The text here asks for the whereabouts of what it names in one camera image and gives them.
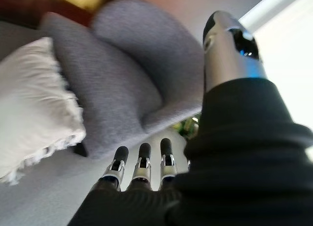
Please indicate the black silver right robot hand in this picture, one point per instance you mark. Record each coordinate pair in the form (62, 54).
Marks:
(244, 162)

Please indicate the cream fringed cushion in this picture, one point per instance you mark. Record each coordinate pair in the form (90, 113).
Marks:
(34, 108)

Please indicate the green potted plant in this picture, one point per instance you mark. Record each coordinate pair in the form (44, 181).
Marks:
(188, 127)

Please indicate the grey fabric armchair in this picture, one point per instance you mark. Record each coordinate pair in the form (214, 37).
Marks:
(117, 76)

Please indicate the orange wooden cabinet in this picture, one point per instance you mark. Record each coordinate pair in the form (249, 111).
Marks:
(36, 3)

